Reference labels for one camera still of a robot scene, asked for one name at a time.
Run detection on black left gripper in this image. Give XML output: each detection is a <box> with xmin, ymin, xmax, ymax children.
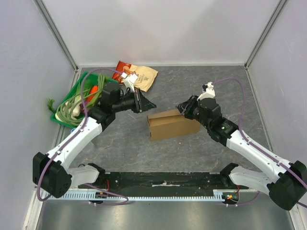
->
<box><xmin>113</xmin><ymin>88</ymin><xmax>157</xmax><ymax>114</ymax></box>

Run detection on brown cardboard box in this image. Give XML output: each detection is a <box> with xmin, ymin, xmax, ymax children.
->
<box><xmin>147</xmin><ymin>109</ymin><xmax>201</xmax><ymax>141</ymax></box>

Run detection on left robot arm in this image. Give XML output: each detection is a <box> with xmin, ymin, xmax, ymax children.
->
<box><xmin>32</xmin><ymin>82</ymin><xmax>156</xmax><ymax>198</ymax></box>

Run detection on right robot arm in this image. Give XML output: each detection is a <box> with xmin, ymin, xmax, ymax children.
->
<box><xmin>177</xmin><ymin>95</ymin><xmax>307</xmax><ymax>211</ymax></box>

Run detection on cassava chips snack bag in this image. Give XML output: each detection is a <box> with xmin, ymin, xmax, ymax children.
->
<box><xmin>112</xmin><ymin>61</ymin><xmax>158</xmax><ymax>92</ymax></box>

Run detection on orange carrot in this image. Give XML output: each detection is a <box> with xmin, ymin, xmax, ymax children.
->
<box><xmin>86</xmin><ymin>85</ymin><xmax>99</xmax><ymax>102</ymax></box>

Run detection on green plastic basket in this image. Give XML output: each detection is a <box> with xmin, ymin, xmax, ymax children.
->
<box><xmin>50</xmin><ymin>71</ymin><xmax>119</xmax><ymax>127</ymax></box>

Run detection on green long beans bundle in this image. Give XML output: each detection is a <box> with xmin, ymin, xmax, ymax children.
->
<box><xmin>55</xmin><ymin>73</ymin><xmax>108</xmax><ymax>127</ymax></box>

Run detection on bok choy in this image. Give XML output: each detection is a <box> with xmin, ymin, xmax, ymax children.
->
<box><xmin>54</xmin><ymin>80</ymin><xmax>96</xmax><ymax>123</ymax></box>

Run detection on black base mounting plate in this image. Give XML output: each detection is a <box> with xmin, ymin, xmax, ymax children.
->
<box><xmin>92</xmin><ymin>172</ymin><xmax>237</xmax><ymax>191</ymax></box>

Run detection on green leafy vegetable outside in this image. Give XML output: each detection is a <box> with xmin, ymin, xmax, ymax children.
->
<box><xmin>47</xmin><ymin>98</ymin><xmax>56</xmax><ymax>113</ymax></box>

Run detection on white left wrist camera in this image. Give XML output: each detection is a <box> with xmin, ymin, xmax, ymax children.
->
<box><xmin>121</xmin><ymin>72</ymin><xmax>138</xmax><ymax>92</ymax></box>

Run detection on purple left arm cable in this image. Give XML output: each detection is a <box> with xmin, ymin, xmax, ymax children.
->
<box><xmin>35</xmin><ymin>68</ymin><xmax>123</xmax><ymax>202</ymax></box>

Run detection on blue slotted cable duct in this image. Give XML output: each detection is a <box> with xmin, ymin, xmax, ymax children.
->
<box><xmin>49</xmin><ymin>189</ymin><xmax>225</xmax><ymax>202</ymax></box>

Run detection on aluminium corner post right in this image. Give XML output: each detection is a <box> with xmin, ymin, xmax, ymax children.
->
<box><xmin>244</xmin><ymin>0</ymin><xmax>288</xmax><ymax>70</ymax></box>

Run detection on aluminium corner post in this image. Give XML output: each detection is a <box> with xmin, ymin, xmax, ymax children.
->
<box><xmin>34</xmin><ymin>0</ymin><xmax>78</xmax><ymax>71</ymax></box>
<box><xmin>244</xmin><ymin>0</ymin><xmax>288</xmax><ymax>70</ymax></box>

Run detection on aluminium corner post left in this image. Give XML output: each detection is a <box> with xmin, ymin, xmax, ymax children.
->
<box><xmin>34</xmin><ymin>0</ymin><xmax>78</xmax><ymax>71</ymax></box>

